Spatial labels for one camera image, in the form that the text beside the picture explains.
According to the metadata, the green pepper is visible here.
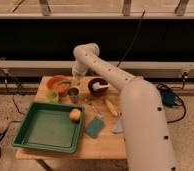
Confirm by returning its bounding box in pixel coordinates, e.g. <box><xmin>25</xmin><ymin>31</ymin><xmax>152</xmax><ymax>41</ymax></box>
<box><xmin>57</xmin><ymin>80</ymin><xmax>72</xmax><ymax>85</ymax></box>

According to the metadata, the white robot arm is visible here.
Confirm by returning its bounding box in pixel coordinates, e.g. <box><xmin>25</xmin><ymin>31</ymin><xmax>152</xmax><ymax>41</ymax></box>
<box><xmin>72</xmin><ymin>43</ymin><xmax>177</xmax><ymax>171</ymax></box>

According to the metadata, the red-orange bowl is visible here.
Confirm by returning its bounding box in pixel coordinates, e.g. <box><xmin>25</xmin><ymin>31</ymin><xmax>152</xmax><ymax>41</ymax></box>
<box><xmin>46</xmin><ymin>75</ymin><xmax>71</xmax><ymax>94</ymax></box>

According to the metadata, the dark maroon bowl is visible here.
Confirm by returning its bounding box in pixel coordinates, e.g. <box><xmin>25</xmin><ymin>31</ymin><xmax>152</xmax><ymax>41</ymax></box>
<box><xmin>88</xmin><ymin>78</ymin><xmax>108</xmax><ymax>97</ymax></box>

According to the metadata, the grey metal cup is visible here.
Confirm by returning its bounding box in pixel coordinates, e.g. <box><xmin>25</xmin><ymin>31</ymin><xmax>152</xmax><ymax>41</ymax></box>
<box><xmin>68</xmin><ymin>88</ymin><xmax>79</xmax><ymax>104</ymax></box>

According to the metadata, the white spoon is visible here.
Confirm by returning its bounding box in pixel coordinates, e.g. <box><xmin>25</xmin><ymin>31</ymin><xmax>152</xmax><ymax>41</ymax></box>
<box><xmin>92</xmin><ymin>82</ymin><xmax>109</xmax><ymax>91</ymax></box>

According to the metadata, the small green cup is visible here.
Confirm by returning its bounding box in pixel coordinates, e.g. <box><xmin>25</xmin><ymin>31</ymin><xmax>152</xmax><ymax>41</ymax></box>
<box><xmin>46</xmin><ymin>91</ymin><xmax>59</xmax><ymax>103</ymax></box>

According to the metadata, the orange fruit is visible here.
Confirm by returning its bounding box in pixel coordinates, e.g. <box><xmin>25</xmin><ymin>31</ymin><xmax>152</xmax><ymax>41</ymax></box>
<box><xmin>69</xmin><ymin>108</ymin><xmax>81</xmax><ymax>122</ymax></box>

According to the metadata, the metal fork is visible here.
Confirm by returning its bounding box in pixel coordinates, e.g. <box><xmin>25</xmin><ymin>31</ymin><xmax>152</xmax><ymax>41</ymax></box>
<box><xmin>87</xmin><ymin>100</ymin><xmax>103</xmax><ymax>119</ymax></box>

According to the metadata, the green plastic tray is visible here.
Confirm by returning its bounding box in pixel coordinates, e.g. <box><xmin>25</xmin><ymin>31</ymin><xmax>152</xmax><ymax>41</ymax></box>
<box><xmin>12</xmin><ymin>102</ymin><xmax>84</xmax><ymax>154</ymax></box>

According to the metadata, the green sponge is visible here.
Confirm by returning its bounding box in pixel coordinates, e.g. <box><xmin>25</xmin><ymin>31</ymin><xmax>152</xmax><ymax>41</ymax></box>
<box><xmin>85</xmin><ymin>117</ymin><xmax>104</xmax><ymax>138</ymax></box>

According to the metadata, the wooden table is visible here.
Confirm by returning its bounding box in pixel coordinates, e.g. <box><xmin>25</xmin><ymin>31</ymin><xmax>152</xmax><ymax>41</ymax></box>
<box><xmin>16</xmin><ymin>76</ymin><xmax>126</xmax><ymax>162</ymax></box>

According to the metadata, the blue-grey cloth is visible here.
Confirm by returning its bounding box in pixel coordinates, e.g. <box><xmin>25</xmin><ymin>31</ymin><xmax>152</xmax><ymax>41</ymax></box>
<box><xmin>111</xmin><ymin>118</ymin><xmax>123</xmax><ymax>134</ymax></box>

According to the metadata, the blue power box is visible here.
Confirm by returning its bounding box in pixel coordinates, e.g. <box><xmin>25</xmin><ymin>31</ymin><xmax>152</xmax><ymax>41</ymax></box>
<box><xmin>160</xmin><ymin>89</ymin><xmax>175</xmax><ymax>107</ymax></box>

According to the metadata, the black hanging cable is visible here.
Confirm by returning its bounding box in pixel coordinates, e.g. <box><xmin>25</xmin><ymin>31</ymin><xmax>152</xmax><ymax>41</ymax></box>
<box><xmin>115</xmin><ymin>9</ymin><xmax>146</xmax><ymax>68</ymax></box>

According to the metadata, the black cable right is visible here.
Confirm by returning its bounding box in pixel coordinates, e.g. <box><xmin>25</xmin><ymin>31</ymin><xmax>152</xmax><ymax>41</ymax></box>
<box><xmin>155</xmin><ymin>71</ymin><xmax>188</xmax><ymax>125</ymax></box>

